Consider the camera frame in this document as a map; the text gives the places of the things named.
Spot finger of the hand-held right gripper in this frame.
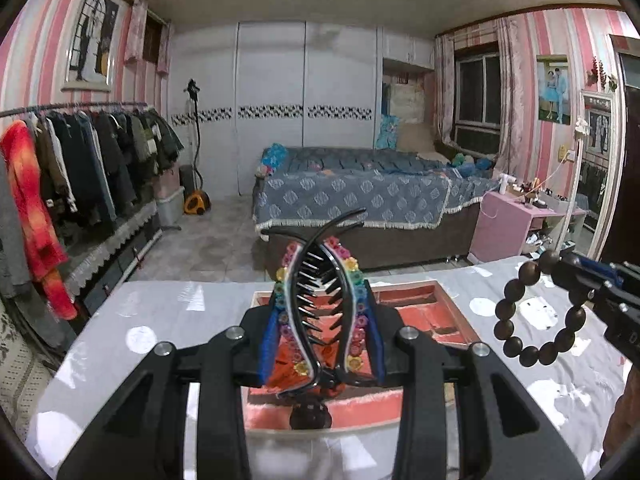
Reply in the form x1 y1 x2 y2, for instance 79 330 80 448
575 254 626 278
552 254 609 307

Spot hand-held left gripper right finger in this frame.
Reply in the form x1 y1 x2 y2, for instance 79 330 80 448
361 304 586 480

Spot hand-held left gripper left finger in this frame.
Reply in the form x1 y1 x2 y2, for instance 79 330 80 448
57 304 281 480

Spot brown wooden bead bracelet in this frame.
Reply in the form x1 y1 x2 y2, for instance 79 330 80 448
492 250 587 369

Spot red compartment jewelry box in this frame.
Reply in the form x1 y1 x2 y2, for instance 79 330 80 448
242 279 474 434

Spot rainbow beaded hair claw clip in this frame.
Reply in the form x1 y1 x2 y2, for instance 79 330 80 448
260 207 376 431

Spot person's right forearm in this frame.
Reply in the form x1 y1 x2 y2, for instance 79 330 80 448
602 364 640 469

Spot pink nightstand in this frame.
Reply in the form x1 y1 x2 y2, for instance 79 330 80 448
469 190 552 265

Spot white framed standing mirror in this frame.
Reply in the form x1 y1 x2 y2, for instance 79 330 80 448
564 88 627 262

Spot garment steamer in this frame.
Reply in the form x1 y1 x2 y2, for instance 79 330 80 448
182 78 212 216

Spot bed with blue patterned cover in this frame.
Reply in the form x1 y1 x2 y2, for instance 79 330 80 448
252 145 502 271

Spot pink storage box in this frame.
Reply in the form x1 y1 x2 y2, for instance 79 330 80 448
154 169 186 226

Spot white lace cloth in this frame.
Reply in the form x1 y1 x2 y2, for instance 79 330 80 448
64 199 162 302

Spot long pink floral curtain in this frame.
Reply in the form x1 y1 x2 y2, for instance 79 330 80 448
497 15 527 182

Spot blue plush toy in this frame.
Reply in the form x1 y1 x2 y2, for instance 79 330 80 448
259 143 289 174

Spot red artificial flowers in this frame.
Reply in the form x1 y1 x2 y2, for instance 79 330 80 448
587 54 619 92

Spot window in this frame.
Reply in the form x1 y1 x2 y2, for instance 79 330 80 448
452 42 504 154

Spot blue patterned bag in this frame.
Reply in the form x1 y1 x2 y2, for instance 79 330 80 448
377 113 404 151

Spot short pink floral curtain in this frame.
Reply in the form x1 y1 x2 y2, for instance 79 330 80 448
433 34 456 144

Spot row of dark hanging clothes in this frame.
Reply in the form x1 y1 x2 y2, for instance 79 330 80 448
30 107 186 229

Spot stack of folded bedding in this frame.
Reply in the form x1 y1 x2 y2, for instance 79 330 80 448
389 82 426 126

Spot white sliding door wardrobe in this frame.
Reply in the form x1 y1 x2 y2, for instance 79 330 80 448
170 20 436 199

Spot orange hanging coat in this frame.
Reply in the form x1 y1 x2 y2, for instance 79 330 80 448
0 120 79 322

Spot metal clothes rack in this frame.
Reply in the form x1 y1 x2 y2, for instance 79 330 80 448
0 101 152 121

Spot wall photo of couple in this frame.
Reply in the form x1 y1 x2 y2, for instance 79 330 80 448
536 53 572 125

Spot framed wall poster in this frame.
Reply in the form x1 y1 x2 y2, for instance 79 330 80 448
60 0 132 94

